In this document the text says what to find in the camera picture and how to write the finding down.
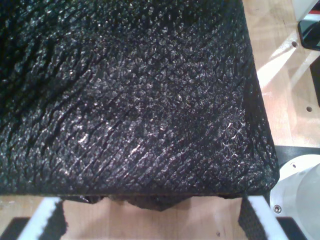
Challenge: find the white box red stripe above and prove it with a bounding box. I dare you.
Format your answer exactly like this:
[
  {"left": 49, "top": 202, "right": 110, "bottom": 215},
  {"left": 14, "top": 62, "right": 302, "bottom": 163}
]
[{"left": 292, "top": 0, "right": 320, "bottom": 22}]

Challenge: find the black flat block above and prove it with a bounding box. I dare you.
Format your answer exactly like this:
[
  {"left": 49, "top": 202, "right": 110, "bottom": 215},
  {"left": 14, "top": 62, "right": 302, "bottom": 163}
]
[{"left": 309, "top": 56, "right": 320, "bottom": 109}]

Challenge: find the black textured bubble mat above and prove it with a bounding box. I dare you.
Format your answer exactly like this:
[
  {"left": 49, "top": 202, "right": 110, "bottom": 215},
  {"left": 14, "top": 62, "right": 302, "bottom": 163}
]
[{"left": 0, "top": 0, "right": 280, "bottom": 212}]

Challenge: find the dark glass white-framed device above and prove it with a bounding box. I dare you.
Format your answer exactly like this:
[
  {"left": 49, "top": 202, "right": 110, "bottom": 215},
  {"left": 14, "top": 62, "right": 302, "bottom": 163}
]
[{"left": 297, "top": 19, "right": 320, "bottom": 51}]

